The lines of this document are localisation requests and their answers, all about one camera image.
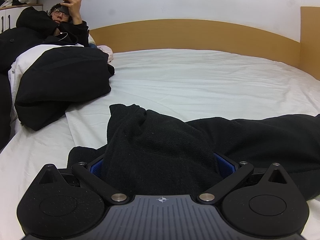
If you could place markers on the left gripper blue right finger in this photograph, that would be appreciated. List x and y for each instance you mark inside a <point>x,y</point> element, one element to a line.
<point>225,166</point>

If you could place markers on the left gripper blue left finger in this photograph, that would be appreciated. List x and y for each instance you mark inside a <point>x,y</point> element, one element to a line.
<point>95,166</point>

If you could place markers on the black fleece garment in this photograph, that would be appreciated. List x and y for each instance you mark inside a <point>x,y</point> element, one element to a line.
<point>152,154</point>

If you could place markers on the white bed sheet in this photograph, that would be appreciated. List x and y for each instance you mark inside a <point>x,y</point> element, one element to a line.
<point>186,84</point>

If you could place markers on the black garment pile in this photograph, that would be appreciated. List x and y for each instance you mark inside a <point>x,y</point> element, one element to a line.
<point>61,78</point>

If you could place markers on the pink white pillow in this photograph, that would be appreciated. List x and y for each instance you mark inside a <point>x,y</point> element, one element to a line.
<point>107,50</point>

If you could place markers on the wooden headboard panel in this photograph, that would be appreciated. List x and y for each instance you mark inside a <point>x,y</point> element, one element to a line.
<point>221,36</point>

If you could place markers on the person in black hoodie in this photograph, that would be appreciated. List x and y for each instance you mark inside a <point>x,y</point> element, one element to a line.
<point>34,28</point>

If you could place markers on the dark smartphone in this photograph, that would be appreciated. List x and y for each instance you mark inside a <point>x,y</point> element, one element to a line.
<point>70,7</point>

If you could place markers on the white cabinet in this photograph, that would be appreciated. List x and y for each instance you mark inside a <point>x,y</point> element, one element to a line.
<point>9,15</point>

